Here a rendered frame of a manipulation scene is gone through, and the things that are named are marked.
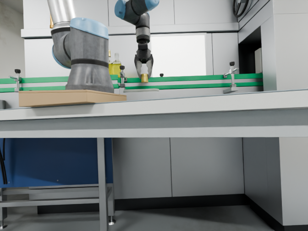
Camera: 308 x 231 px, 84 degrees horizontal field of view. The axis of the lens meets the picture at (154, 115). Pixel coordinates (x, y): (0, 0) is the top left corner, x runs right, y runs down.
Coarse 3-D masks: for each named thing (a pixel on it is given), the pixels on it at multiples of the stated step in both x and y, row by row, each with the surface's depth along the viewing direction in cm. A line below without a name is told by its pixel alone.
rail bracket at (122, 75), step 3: (120, 66) 97; (123, 66) 97; (123, 69) 98; (120, 72) 92; (123, 72) 97; (120, 75) 97; (123, 75) 97; (123, 78) 98; (126, 78) 108; (123, 81) 98; (126, 81) 109; (120, 84) 97; (123, 84) 97; (123, 87) 98
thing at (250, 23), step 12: (264, 0) 98; (276, 0) 92; (288, 0) 92; (300, 0) 92; (240, 12) 125; (252, 12) 111; (264, 12) 99; (276, 12) 92; (288, 12) 92; (300, 12) 92; (240, 24) 126; (252, 24) 111; (240, 36) 126; (252, 36) 118
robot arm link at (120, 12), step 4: (120, 0) 76; (124, 0) 77; (128, 0) 76; (116, 4) 78; (120, 4) 76; (124, 4) 76; (128, 4) 75; (116, 8) 78; (120, 8) 76; (124, 8) 76; (128, 8) 76; (116, 12) 78; (120, 12) 77; (124, 12) 77; (128, 12) 77; (132, 12) 76; (120, 16) 79; (124, 16) 79; (128, 16) 79; (132, 16) 78; (136, 16) 78; (140, 16) 83; (124, 20) 82; (128, 20) 82; (132, 20) 82; (136, 20) 83
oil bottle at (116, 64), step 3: (114, 60) 111; (117, 60) 111; (114, 63) 111; (117, 63) 111; (120, 63) 111; (114, 66) 111; (117, 66) 111; (114, 69) 111; (117, 69) 111; (120, 69) 111; (114, 72) 111; (117, 72) 111
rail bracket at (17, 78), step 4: (16, 72) 97; (20, 72) 98; (8, 76) 92; (16, 76) 96; (16, 80) 96; (20, 80) 98; (16, 84) 97; (16, 88) 96; (20, 88) 97; (16, 92) 97
